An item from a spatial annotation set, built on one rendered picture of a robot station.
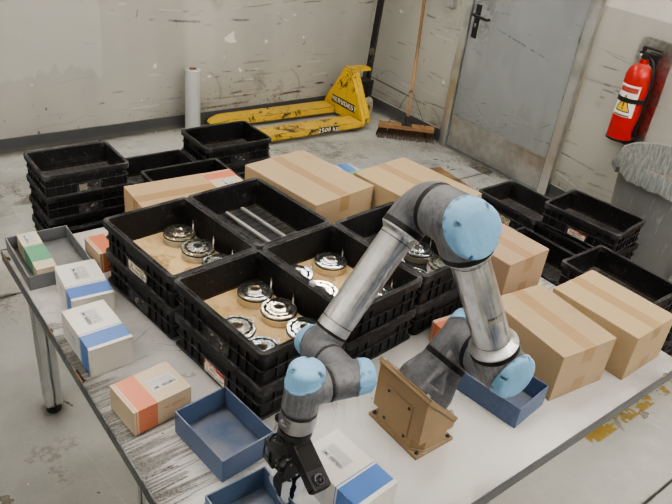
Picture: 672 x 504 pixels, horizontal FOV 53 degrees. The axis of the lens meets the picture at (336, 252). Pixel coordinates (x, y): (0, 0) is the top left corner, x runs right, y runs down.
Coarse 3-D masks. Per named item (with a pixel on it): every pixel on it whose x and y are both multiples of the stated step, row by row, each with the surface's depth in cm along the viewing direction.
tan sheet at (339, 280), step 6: (312, 258) 220; (300, 264) 216; (306, 264) 216; (312, 264) 216; (312, 270) 213; (348, 270) 216; (318, 276) 211; (324, 276) 211; (342, 276) 212; (330, 282) 209; (336, 282) 209; (342, 282) 209
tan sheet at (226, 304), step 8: (216, 296) 196; (224, 296) 196; (232, 296) 197; (208, 304) 192; (216, 304) 193; (224, 304) 193; (232, 304) 193; (224, 312) 190; (232, 312) 190; (240, 312) 191; (248, 312) 191; (256, 312) 191; (256, 320) 188; (264, 328) 186; (272, 328) 186; (280, 328) 186; (272, 336) 183; (280, 336) 183
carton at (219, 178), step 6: (204, 174) 260; (210, 174) 260; (216, 174) 261; (222, 174) 262; (228, 174) 262; (234, 174) 263; (210, 180) 256; (216, 180) 256; (222, 180) 257; (228, 180) 258; (234, 180) 258; (240, 180) 259; (216, 186) 252
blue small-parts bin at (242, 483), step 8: (256, 472) 150; (264, 472) 151; (240, 480) 147; (248, 480) 149; (256, 480) 151; (264, 480) 152; (224, 488) 145; (232, 488) 147; (240, 488) 149; (248, 488) 151; (256, 488) 153; (264, 488) 153; (272, 488) 150; (208, 496) 143; (216, 496) 145; (224, 496) 146; (232, 496) 148; (240, 496) 150; (248, 496) 151; (256, 496) 152; (264, 496) 152; (272, 496) 151
